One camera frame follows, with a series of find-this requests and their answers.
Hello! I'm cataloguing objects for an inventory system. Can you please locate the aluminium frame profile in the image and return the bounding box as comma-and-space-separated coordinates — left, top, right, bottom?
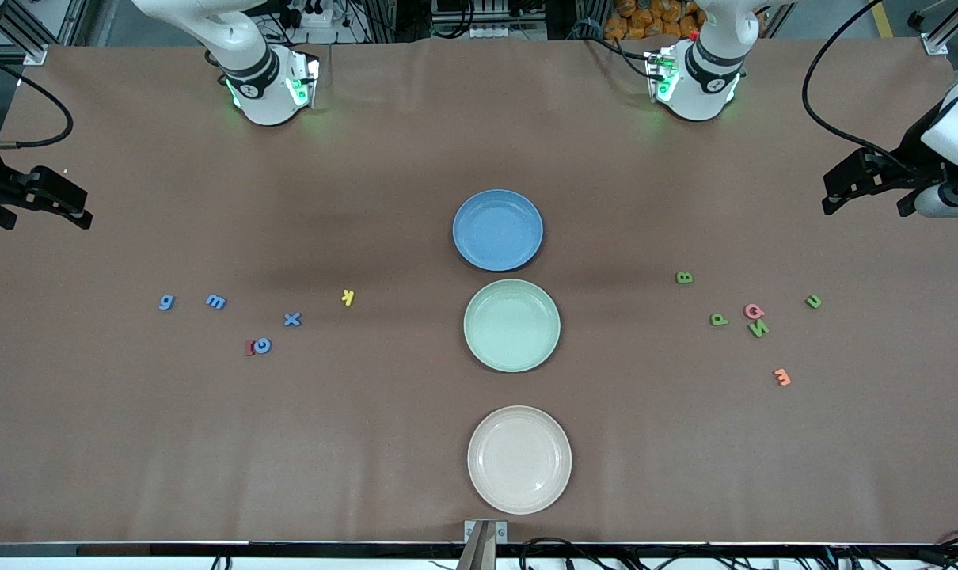
909, 0, 958, 58
0, 0, 80, 66

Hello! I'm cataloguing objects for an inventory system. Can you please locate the long white socket strip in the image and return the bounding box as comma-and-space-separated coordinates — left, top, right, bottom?
469, 22, 546, 39

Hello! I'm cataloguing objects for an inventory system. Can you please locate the black looped cable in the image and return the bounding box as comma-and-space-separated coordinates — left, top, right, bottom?
519, 537, 606, 570

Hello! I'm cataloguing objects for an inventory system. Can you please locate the blue plate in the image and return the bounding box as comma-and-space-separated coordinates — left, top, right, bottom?
452, 188, 545, 272

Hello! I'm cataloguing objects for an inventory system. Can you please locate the beige plate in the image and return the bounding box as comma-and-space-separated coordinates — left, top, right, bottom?
467, 405, 573, 516

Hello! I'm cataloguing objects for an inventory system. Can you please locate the light green plate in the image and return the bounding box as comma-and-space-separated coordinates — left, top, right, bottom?
463, 279, 562, 374

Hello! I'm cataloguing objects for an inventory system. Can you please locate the pile of orange fruit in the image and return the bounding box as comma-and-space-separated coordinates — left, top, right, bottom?
603, 0, 705, 40

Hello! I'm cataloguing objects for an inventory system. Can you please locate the white power strip with plugs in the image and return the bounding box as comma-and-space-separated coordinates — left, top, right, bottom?
277, 0, 333, 30

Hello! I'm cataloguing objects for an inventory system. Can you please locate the silver metal bracket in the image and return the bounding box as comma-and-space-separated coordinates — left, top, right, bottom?
464, 519, 509, 547

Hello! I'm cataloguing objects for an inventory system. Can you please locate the brown table cover sheet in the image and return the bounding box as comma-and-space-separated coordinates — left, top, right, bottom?
0, 36, 958, 545

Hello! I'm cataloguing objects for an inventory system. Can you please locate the grey metal post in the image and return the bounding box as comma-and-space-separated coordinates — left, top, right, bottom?
455, 522, 489, 570

